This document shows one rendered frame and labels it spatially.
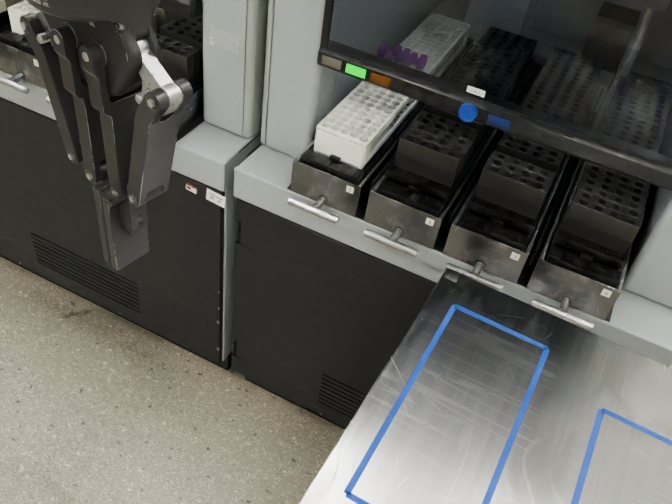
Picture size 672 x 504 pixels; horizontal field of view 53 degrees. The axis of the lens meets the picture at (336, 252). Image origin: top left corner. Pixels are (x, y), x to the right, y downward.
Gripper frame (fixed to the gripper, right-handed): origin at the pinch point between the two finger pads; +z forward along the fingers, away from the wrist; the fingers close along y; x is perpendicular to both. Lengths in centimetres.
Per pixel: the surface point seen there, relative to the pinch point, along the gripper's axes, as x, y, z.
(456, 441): 27, 23, 37
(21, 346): 27, -92, 119
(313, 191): 58, -25, 44
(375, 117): 72, -23, 33
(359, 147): 63, -20, 33
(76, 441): 19, -58, 119
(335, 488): 12.5, 15.4, 37.2
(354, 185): 60, -18, 39
